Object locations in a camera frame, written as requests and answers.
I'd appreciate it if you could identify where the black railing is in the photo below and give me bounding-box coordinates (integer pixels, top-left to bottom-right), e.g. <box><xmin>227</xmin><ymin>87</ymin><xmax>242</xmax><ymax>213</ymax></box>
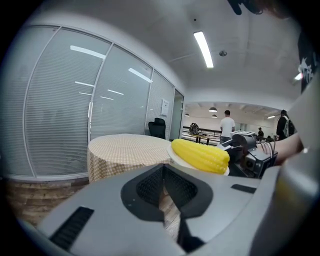
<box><xmin>181</xmin><ymin>126</ymin><xmax>223</xmax><ymax>146</ymax></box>

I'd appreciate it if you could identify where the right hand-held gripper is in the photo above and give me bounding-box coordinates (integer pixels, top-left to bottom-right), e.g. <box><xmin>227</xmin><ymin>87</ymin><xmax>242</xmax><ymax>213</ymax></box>
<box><xmin>218</xmin><ymin>129</ymin><xmax>279</xmax><ymax>180</ymax></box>

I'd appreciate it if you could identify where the glass door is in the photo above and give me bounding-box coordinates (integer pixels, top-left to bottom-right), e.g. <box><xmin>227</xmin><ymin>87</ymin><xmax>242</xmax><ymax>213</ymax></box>
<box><xmin>169</xmin><ymin>89</ymin><xmax>185</xmax><ymax>141</ymax></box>

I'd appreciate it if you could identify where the person's right forearm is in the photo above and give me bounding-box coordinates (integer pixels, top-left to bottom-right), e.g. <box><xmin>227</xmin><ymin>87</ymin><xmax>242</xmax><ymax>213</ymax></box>
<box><xmin>257</xmin><ymin>132</ymin><xmax>305</xmax><ymax>166</ymax></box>

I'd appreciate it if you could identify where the wooden table with black legs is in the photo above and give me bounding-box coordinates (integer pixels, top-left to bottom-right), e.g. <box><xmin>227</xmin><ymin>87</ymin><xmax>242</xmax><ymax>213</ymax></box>
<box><xmin>190</xmin><ymin>133</ymin><xmax>213</xmax><ymax>145</ymax></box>

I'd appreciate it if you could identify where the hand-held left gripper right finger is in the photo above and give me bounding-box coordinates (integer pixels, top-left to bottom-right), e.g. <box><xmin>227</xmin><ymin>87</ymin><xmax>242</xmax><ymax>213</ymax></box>
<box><xmin>163</xmin><ymin>164</ymin><xmax>285</xmax><ymax>256</ymax></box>

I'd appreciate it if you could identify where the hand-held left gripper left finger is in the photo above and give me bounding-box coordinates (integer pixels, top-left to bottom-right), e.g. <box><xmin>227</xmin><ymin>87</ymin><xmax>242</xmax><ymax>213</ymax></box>
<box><xmin>37</xmin><ymin>163</ymin><xmax>188</xmax><ymax>256</ymax></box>

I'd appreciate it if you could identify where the white plate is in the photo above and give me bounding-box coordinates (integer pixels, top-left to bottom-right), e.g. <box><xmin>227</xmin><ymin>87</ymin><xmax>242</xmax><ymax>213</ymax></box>
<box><xmin>166</xmin><ymin>143</ymin><xmax>230</xmax><ymax>177</ymax></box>

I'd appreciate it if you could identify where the white paper notice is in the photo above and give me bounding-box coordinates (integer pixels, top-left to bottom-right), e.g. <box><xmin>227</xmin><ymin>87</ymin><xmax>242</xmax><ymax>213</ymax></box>
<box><xmin>160</xmin><ymin>98</ymin><xmax>170</xmax><ymax>118</ymax></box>

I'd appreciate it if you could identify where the black office chair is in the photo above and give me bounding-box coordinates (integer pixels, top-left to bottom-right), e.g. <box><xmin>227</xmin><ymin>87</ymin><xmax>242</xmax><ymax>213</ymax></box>
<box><xmin>148</xmin><ymin>117</ymin><xmax>167</xmax><ymax>140</ymax></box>

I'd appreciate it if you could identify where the round table with checkered cloth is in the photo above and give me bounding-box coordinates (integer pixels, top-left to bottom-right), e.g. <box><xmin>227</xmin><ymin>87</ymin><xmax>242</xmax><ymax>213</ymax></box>
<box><xmin>86</xmin><ymin>133</ymin><xmax>174</xmax><ymax>185</ymax></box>

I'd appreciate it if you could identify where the yellow corn cob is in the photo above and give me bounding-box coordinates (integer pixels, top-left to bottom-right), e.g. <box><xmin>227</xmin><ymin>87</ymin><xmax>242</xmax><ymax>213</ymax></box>
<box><xmin>171</xmin><ymin>138</ymin><xmax>231</xmax><ymax>175</ymax></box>

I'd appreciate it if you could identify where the person's black and white shirt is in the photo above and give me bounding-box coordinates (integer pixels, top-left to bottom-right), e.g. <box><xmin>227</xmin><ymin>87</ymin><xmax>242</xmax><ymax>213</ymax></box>
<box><xmin>287</xmin><ymin>27</ymin><xmax>320</xmax><ymax>153</ymax></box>

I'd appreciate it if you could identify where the long ceiling light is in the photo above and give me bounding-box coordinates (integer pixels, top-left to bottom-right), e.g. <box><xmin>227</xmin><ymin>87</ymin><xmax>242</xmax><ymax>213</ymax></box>
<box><xmin>193</xmin><ymin>30</ymin><xmax>215</xmax><ymax>69</ymax></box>

